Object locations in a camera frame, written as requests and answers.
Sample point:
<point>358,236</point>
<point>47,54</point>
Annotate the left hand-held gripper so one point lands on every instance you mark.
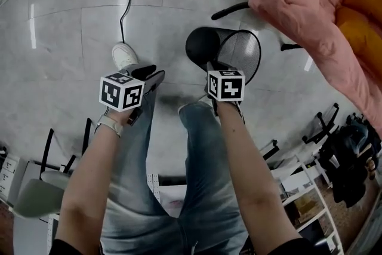
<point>120,92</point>

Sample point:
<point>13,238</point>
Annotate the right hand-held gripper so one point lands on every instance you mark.
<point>228,87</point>

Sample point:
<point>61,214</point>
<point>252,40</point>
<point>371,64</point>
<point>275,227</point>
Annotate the black mesh wastebasket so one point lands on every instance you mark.
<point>206,44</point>

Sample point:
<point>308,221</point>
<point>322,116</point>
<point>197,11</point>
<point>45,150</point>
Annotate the person's left forearm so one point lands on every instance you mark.
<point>89,176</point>

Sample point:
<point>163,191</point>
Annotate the person's right forearm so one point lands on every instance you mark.
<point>250,176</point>

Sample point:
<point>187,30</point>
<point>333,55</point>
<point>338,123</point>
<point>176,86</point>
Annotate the white left shoe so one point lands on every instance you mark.
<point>123,55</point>

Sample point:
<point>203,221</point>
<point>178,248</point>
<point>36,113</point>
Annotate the black chair base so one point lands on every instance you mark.
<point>229,10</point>

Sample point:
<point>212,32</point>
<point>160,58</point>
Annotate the white band wristwatch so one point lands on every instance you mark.
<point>111,125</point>

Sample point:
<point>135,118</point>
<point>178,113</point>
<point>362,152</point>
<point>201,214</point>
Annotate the person's left leg in jeans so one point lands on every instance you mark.
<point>131,164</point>

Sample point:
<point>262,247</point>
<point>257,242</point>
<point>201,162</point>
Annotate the person's leg in jeans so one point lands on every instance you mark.
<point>131,164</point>
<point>203,176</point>

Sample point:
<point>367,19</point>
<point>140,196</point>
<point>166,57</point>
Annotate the pink blanket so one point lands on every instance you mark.
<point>301,3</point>

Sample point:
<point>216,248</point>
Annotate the person's right leg in jeans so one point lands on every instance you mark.
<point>203,176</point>

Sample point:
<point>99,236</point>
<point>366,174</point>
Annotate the black office chair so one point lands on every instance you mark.
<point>323,125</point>

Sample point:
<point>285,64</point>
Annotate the orange cushion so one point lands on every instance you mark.
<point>362,18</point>

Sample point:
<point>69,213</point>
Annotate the green seat stool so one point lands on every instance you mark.
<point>41,195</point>

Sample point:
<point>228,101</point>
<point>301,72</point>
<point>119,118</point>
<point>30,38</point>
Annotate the black pile of clothing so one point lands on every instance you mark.
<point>349,164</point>

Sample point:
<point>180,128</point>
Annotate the white metal shelf rack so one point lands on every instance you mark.
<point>310,203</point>

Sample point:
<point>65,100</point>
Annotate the white storage boxes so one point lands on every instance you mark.
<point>7,173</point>

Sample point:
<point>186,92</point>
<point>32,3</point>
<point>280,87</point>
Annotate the black metal chair frame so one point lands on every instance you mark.
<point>47,146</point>

